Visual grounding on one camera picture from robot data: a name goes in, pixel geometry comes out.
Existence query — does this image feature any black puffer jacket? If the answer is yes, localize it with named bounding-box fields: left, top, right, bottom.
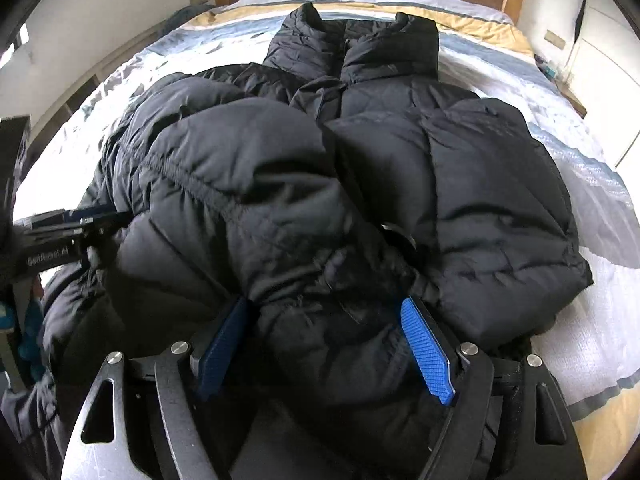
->
left=2, top=4, right=592, bottom=479

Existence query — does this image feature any blue-gloved left hand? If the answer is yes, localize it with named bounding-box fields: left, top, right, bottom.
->
left=1, top=274, right=44, bottom=391

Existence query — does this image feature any striped bed duvet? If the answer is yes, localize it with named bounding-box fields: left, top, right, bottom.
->
left=1, top=0, right=639, bottom=479

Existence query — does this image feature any wooden nightstand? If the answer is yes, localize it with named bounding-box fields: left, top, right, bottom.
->
left=535, top=54, right=587, bottom=119

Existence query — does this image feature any white wardrobe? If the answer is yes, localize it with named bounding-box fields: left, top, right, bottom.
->
left=568, top=0, right=639, bottom=171

